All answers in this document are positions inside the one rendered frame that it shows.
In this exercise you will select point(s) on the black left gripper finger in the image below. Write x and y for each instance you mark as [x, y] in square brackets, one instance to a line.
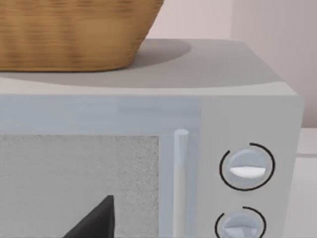
[101, 220]

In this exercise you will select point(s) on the pale microwave door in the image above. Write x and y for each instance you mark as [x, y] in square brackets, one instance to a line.
[74, 158]

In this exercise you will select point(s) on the pale round microwave knob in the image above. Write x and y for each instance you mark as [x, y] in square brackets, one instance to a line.
[241, 225]
[247, 166]

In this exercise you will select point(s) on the pale microwave oven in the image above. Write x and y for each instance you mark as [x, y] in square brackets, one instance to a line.
[250, 111]

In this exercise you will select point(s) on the woven wicker basket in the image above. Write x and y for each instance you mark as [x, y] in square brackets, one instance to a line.
[67, 34]

